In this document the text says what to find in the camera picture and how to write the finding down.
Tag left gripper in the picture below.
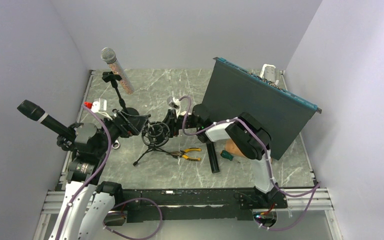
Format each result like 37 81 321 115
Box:
95 109 149 157

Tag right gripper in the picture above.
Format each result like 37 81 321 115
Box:
153 109 201 139

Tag black tripod shock mount stand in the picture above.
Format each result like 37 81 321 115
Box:
132 121 173 166

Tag black round-base clip stand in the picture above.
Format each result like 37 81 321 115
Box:
102 71 139 116

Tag black microphone silver grille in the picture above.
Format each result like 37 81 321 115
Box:
206 141 220 174

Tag glitter microphone silver grille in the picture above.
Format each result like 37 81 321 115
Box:
100 47 135 95

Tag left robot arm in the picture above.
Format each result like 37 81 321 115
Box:
49 109 150 240

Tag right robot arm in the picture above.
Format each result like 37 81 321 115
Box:
159 104 286 208

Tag black foam-head microphone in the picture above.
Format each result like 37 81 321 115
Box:
17 99 76 142

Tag silver ratchet wrench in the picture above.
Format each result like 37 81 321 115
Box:
111 140 120 150

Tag yellow black pliers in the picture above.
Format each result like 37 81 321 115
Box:
166 147 202 162

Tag brown wooden block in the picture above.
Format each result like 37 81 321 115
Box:
224 139 245 157

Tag dark teal-edged board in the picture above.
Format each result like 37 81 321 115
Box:
202 57 322 160

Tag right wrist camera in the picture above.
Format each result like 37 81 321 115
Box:
167 96 181 111

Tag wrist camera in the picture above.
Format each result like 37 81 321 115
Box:
83 98 113 120
167 96 181 111

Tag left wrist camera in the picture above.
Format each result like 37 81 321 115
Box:
83 98 113 120

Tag green handle screwdriver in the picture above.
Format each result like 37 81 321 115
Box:
220 150 241 164

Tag black round-base shock mount stand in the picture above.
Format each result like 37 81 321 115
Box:
56 122 81 152

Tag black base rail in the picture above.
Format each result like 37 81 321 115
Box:
46 188 332 223

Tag white bracket behind board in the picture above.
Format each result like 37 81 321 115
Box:
259 64 276 82

